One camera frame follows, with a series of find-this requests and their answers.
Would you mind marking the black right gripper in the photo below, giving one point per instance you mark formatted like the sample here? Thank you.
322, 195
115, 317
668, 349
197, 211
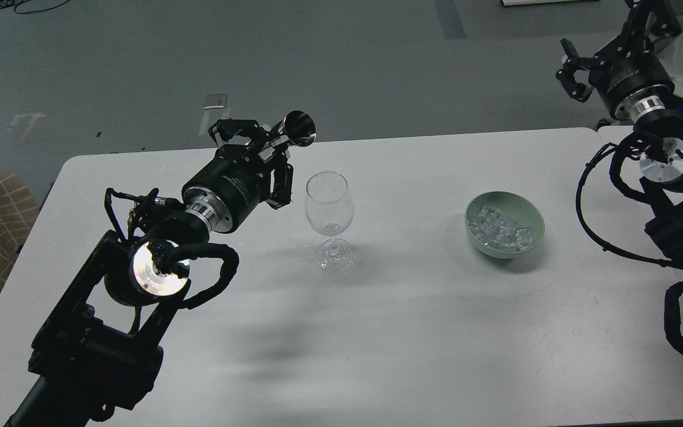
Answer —
631, 67

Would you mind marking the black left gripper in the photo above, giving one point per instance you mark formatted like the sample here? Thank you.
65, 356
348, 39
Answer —
230, 186

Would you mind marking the steel double jigger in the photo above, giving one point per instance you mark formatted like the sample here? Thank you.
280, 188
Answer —
296, 129

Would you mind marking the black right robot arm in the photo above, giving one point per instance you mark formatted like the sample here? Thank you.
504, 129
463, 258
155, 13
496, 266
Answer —
647, 165

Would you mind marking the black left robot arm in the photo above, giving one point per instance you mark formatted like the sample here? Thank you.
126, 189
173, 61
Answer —
100, 347

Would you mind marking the clear wine glass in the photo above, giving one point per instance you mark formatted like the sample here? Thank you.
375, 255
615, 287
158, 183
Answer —
329, 211

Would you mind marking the pile of ice cubes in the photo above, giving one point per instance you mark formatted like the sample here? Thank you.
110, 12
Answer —
497, 230

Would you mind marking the metal floor plate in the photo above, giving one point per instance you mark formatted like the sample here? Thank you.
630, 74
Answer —
215, 101

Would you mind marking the green ceramic bowl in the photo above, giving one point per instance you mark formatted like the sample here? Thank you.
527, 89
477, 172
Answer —
514, 205

